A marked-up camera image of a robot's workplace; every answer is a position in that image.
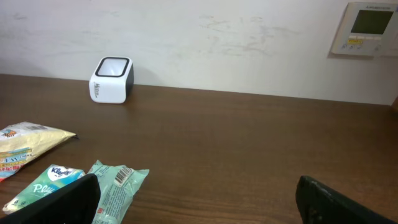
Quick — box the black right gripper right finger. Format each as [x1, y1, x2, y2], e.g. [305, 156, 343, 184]
[295, 175, 397, 224]

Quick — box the white barcode scanner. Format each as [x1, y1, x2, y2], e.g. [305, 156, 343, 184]
[89, 57, 134, 104]

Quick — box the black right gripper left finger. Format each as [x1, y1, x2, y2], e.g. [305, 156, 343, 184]
[1, 174, 101, 224]

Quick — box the green Kleenex tissue pack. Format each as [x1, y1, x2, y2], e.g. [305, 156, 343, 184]
[2, 164, 86, 215]

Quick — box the mint green wipes pack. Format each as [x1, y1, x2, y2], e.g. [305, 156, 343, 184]
[89, 161, 149, 224]

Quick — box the yellow white snack bag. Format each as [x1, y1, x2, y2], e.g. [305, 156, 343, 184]
[1, 121, 76, 181]

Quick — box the beige wall control panel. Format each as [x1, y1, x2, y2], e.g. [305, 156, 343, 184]
[331, 2, 397, 57]

